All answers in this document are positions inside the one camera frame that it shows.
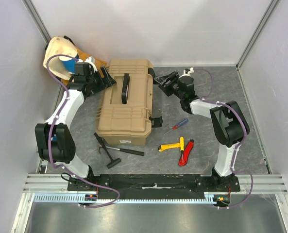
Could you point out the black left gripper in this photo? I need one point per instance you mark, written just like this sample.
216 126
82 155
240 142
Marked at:
109 82

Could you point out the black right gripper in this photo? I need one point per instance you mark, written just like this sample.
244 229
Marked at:
169 82

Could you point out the tan plastic tool box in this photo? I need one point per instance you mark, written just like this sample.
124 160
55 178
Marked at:
124 113

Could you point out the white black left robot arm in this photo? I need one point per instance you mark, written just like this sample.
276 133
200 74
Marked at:
54 140

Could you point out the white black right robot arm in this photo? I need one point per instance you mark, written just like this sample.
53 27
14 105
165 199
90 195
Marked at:
229 123

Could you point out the tan leather tool bag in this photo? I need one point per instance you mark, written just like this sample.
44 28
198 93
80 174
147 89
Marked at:
65 46

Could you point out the blue paper towel roll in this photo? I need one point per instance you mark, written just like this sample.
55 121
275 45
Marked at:
68 62

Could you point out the yellow box cutter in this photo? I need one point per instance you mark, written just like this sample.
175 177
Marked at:
164 147

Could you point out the red box cutter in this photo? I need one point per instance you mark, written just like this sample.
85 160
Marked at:
184 157

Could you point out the black rubber mallet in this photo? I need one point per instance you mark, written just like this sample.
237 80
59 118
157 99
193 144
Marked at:
113 162

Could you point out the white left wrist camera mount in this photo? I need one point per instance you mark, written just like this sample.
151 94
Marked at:
91 61

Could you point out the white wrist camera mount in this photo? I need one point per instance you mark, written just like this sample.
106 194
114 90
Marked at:
91 61
187 72

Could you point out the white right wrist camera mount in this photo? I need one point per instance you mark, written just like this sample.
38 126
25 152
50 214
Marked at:
187 72

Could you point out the blue red handled screwdriver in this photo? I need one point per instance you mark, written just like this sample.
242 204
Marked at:
178 125

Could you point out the yellow handled screwdriver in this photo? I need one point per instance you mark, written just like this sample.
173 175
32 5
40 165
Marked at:
182 148

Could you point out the black handled claw hammer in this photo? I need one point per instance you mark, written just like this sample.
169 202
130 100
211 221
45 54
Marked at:
128 151

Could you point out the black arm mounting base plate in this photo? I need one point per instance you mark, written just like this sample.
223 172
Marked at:
195 183

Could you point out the grey slotted cable duct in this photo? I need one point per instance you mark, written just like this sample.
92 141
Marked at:
160 196

